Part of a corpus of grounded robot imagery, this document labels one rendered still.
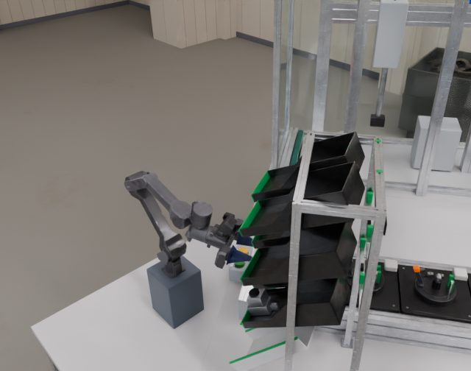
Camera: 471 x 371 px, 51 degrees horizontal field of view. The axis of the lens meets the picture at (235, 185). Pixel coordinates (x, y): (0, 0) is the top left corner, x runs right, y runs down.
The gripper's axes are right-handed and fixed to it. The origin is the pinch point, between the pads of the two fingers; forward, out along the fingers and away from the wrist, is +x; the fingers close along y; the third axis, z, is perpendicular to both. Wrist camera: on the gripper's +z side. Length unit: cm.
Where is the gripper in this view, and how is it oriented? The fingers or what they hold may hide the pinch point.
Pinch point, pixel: (245, 248)
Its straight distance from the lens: 148.5
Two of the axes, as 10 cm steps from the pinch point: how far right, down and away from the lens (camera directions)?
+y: 2.8, -4.8, 8.3
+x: 9.3, 3.4, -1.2
